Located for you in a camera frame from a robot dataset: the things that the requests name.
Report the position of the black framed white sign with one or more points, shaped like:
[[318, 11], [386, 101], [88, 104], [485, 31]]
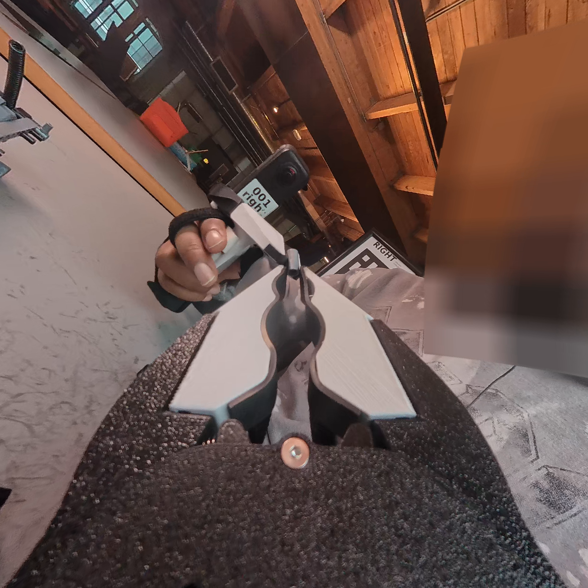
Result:
[[363, 262]]

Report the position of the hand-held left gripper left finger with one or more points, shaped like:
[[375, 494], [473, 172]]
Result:
[[220, 367]]

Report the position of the orange box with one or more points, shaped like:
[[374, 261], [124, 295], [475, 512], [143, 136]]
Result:
[[163, 121]]

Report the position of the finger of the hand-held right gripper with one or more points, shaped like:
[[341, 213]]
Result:
[[257, 229]]

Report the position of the paned window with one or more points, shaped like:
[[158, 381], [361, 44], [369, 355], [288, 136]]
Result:
[[105, 11], [144, 43]]

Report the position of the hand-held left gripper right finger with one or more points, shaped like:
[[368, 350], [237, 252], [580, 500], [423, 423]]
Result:
[[363, 367]]

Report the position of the grey black toy chassis model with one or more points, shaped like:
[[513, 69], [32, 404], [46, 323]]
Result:
[[18, 124]]

